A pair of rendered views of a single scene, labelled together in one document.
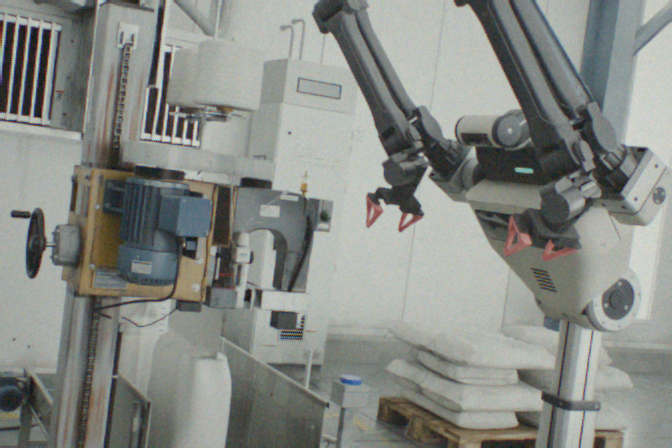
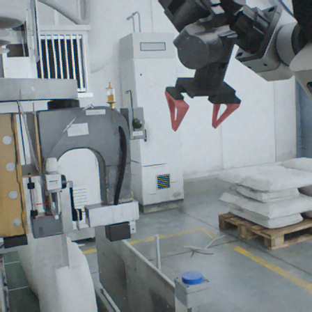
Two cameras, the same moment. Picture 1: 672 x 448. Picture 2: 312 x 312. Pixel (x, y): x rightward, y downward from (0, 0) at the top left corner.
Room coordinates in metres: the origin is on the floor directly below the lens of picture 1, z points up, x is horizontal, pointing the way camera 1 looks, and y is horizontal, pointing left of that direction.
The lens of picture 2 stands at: (1.48, -0.10, 1.34)
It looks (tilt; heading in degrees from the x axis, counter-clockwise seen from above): 8 degrees down; 5
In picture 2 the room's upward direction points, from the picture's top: 4 degrees counter-clockwise
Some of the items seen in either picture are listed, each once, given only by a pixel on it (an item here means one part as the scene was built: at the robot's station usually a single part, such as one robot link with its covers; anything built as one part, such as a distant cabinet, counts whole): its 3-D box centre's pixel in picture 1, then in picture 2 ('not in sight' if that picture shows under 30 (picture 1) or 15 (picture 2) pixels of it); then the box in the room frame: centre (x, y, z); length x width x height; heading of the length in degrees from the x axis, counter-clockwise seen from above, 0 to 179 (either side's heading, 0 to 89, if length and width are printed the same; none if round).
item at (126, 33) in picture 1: (128, 36); not in sight; (2.36, 0.58, 1.68); 0.05 x 0.03 x 0.06; 117
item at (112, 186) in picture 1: (132, 199); not in sight; (2.30, 0.51, 1.27); 0.12 x 0.09 x 0.09; 117
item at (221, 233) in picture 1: (210, 212); (24, 141); (2.55, 0.35, 1.26); 0.22 x 0.05 x 0.16; 27
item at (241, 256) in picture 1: (241, 261); (55, 188); (2.45, 0.24, 1.14); 0.05 x 0.04 x 0.16; 117
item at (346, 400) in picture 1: (349, 393); (192, 289); (2.55, -0.09, 0.81); 0.08 x 0.08 x 0.06; 27
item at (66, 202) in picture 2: (239, 283); (65, 206); (2.52, 0.24, 1.07); 0.03 x 0.01 x 0.13; 117
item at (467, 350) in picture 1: (493, 351); (281, 179); (5.18, -0.95, 0.56); 0.66 x 0.42 x 0.15; 117
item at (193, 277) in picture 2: (350, 381); (192, 278); (2.55, -0.09, 0.84); 0.06 x 0.06 x 0.02
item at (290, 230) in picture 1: (253, 231); (75, 150); (2.66, 0.24, 1.21); 0.30 x 0.25 x 0.30; 27
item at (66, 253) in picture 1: (64, 244); not in sight; (2.36, 0.68, 1.14); 0.11 x 0.06 x 0.11; 27
